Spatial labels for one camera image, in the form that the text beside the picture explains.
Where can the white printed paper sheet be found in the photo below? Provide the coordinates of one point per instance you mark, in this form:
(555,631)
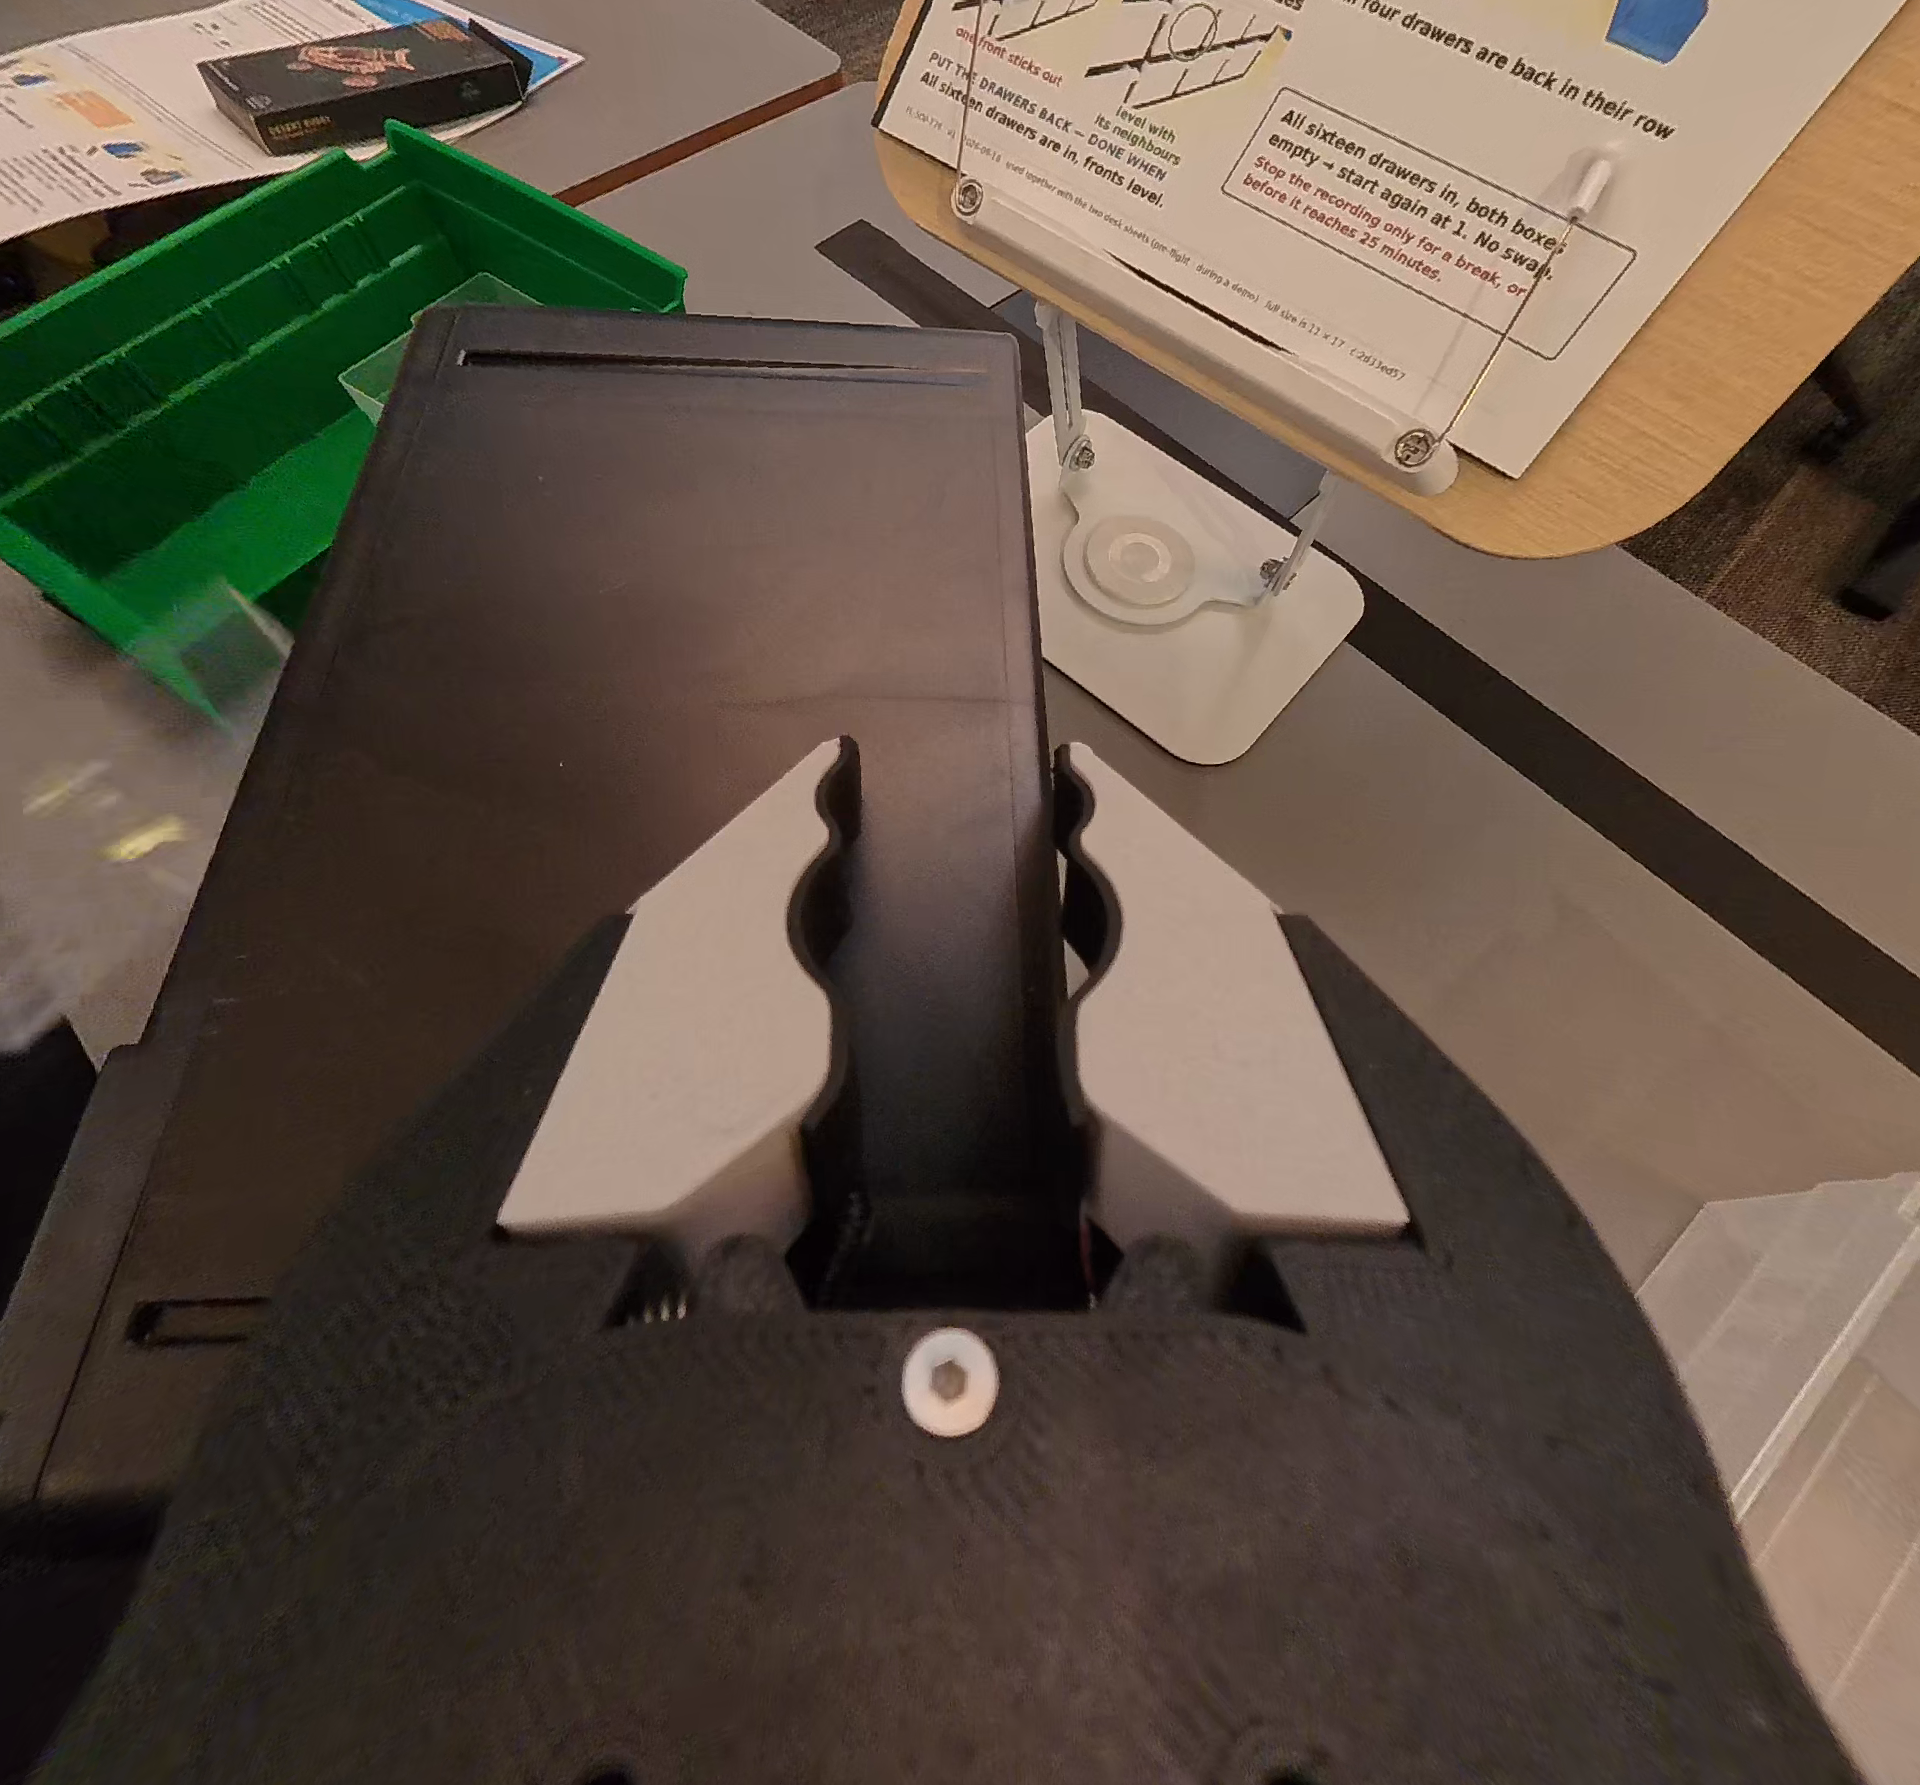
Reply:
(103,88)

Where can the clear plastic bin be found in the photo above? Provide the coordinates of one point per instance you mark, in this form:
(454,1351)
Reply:
(1803,1439)

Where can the black drawer cabinet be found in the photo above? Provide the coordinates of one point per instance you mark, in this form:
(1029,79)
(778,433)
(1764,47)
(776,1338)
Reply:
(599,614)

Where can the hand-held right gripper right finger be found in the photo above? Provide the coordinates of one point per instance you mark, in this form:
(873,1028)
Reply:
(1233,1067)

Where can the blue leaflet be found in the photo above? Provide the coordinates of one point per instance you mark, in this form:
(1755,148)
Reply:
(546,60)

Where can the printed instruction sheet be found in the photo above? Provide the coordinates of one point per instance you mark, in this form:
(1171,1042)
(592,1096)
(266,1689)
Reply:
(1443,60)

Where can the white stand ledge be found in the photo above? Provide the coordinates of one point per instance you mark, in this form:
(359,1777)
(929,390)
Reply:
(1202,328)

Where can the green plastic bin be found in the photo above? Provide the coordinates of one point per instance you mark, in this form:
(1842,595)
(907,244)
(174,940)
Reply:
(153,493)

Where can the white stand base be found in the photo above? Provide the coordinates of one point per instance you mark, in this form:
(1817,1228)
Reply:
(1202,674)

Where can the clear plastic drawer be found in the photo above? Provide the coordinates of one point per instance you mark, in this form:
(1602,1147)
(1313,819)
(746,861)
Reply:
(228,653)
(404,381)

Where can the small black box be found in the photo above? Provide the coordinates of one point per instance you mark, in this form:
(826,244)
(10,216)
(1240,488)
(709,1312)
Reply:
(363,88)

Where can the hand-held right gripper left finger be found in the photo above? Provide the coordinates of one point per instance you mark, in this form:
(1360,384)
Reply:
(680,1067)

